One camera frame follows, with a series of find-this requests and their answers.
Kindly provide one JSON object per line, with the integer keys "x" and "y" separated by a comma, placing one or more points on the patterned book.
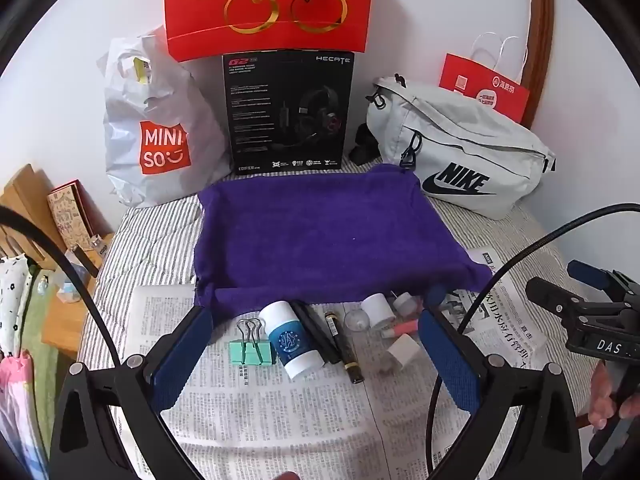
{"x": 70, "y": 215}

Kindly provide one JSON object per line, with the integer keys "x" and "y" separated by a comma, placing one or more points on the wooden boards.
{"x": 25, "y": 195}

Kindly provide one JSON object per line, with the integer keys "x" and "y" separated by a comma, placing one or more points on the black and gold tube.
{"x": 345, "y": 355}

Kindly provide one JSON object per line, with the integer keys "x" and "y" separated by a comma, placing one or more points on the purple towel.
{"x": 325, "y": 230}

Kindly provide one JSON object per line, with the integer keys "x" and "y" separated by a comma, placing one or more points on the newspaper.
{"x": 280, "y": 410}

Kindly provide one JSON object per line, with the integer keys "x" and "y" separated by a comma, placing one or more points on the green binder clip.
{"x": 250, "y": 352}

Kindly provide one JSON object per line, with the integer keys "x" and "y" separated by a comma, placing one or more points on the grey waist bag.
{"x": 475, "y": 135}

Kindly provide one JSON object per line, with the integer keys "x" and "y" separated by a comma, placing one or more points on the white plastic shopping bag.
{"x": 125, "y": 110}

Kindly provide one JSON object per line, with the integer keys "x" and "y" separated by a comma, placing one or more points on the long black box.
{"x": 315, "y": 330}

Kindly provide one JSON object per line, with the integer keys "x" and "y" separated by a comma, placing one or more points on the pink tube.
{"x": 402, "y": 331}

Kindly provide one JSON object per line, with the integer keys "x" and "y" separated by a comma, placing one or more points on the small red paper bag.
{"x": 475, "y": 77}

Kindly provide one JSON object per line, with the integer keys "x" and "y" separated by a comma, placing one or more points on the white cube eraser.
{"x": 404, "y": 352}

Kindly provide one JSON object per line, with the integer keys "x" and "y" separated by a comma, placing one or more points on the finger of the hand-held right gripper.
{"x": 550, "y": 297}
{"x": 590, "y": 272}

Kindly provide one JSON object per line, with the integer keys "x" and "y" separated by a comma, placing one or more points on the clear round cap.
{"x": 357, "y": 320}

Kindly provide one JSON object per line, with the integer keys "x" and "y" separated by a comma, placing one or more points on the brown wooden frame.
{"x": 542, "y": 35}

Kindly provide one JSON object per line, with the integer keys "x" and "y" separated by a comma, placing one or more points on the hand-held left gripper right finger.
{"x": 447, "y": 360}

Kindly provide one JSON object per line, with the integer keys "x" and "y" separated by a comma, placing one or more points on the black headset box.
{"x": 260, "y": 110}

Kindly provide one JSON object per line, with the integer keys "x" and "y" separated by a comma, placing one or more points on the white and blue bottle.
{"x": 290, "y": 345}

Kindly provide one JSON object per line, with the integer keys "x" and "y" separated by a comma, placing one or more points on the white cylindrical cap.
{"x": 378, "y": 311}

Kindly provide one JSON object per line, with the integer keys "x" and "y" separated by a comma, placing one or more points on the person's right hand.
{"x": 602, "y": 395}

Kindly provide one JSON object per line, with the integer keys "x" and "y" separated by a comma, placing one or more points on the wooden nightstand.
{"x": 60, "y": 325}

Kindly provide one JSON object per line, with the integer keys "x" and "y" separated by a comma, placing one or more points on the floral cloth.
{"x": 15, "y": 300}

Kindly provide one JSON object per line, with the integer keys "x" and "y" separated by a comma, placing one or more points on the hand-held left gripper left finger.
{"x": 180, "y": 355}

